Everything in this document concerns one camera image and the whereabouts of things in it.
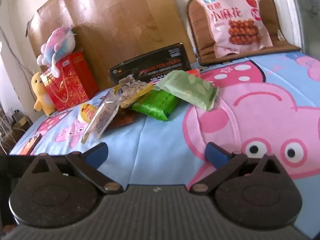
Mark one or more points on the brown seat cushion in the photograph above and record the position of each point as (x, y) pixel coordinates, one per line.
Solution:
(200, 30)

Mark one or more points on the small dark box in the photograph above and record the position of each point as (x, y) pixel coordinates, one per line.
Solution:
(21, 120)

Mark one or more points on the yellow round snack pack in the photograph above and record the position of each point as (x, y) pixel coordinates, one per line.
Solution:
(86, 112)

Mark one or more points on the black printed box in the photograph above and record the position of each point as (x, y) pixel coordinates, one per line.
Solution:
(155, 65)

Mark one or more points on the yellow-edged clear nut packet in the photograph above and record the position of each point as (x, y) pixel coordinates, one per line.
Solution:
(132, 90)

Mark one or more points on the yellow plush duck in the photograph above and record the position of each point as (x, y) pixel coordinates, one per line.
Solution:
(40, 90)

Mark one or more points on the orange snack packet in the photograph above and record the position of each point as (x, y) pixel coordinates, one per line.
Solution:
(193, 72)

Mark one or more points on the red gift bag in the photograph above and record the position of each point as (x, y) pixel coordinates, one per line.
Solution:
(72, 80)

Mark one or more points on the large pink snack bag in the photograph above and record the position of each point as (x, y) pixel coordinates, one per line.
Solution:
(225, 12)

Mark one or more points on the clear packet of brown snacks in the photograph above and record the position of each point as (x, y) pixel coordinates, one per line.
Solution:
(102, 117)

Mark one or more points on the printed blue pink blanket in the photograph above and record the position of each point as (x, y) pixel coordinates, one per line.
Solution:
(162, 142)

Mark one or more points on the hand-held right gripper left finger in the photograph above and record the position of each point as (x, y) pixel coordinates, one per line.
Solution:
(98, 153)

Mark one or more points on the light green snack packet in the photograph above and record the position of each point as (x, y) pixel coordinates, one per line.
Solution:
(190, 87)

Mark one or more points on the dark orange flat packet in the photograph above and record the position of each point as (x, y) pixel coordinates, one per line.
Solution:
(31, 143)

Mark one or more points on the wooden headboard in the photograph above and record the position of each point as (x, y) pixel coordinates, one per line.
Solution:
(112, 17)

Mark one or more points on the bright green snack packet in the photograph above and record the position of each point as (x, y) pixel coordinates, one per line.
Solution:
(155, 105)

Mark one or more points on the pastel plush toy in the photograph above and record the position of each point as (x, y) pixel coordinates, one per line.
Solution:
(58, 42)

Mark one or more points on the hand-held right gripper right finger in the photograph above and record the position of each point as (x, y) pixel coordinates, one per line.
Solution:
(215, 155)

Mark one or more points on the dark red snack packet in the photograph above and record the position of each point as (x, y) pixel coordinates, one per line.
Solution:
(122, 119)

